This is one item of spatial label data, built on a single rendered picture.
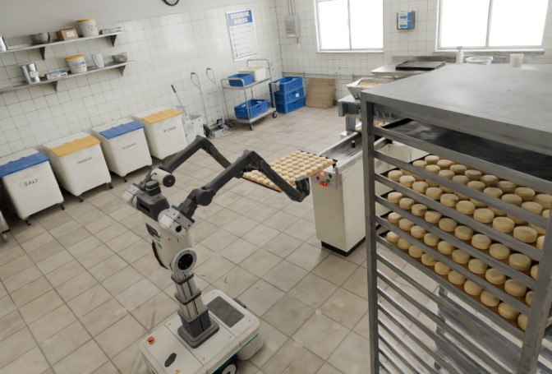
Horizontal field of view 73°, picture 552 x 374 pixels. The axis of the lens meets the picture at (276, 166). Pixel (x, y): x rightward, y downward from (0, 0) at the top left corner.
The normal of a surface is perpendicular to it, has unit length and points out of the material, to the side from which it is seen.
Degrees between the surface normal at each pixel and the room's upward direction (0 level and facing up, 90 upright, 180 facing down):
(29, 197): 89
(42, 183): 91
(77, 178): 93
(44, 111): 90
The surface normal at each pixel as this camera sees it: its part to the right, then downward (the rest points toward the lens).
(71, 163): 0.72, 0.22
